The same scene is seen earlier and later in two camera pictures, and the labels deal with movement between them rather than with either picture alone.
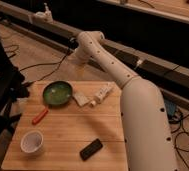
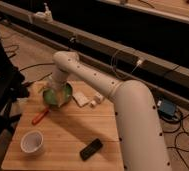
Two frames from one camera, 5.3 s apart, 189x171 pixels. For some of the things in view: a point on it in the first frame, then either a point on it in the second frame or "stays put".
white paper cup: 31,142 stays put
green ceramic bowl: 57,93 stays put
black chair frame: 3,92 stays put
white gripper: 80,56 → 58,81
